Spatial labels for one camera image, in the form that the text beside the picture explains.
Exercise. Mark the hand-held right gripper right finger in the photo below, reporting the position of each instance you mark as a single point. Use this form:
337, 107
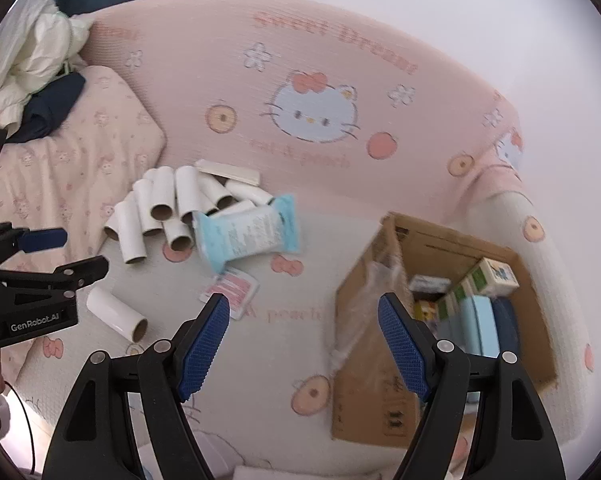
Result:
403, 350

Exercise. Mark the small white box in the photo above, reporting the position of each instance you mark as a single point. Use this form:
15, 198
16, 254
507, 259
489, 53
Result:
430, 284

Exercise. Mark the pink cartoon printed blanket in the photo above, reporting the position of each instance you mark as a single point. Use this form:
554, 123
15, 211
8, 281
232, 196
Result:
330, 50

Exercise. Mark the flat white cardboard strip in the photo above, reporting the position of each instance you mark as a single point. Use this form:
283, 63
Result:
228, 171

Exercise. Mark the dark blue pack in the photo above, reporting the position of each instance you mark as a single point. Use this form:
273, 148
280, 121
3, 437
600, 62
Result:
507, 325

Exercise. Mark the green and white carton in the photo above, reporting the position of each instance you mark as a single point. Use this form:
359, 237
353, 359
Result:
455, 302
495, 277

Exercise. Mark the pink printed pillow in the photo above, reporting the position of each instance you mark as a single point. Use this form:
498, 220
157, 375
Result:
105, 125

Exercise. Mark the single white cardboard tube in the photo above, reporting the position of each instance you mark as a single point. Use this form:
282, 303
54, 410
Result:
113, 312

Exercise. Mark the navy blue cloth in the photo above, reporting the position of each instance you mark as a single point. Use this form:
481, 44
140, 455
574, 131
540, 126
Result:
50, 105

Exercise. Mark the pile of white paper rolls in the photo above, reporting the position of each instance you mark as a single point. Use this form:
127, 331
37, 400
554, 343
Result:
153, 195

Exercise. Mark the blue wet wipe packet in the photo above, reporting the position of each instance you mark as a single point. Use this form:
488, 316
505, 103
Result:
245, 232

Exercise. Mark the light blue box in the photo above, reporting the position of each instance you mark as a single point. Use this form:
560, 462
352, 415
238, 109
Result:
475, 325

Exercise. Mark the yellow small pack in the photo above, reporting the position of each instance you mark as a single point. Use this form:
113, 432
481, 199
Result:
426, 312

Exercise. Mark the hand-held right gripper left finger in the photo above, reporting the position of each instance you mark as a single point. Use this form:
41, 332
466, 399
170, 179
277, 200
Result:
203, 345

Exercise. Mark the pink striped sachet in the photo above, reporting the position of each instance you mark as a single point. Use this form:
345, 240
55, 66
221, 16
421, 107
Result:
238, 287

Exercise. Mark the white crumpled garment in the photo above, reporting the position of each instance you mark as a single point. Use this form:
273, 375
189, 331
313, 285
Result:
35, 45

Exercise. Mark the brown cardboard box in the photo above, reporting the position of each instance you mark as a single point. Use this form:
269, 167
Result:
365, 385

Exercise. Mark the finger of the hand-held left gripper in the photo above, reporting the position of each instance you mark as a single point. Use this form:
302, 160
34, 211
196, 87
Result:
80, 270
43, 241

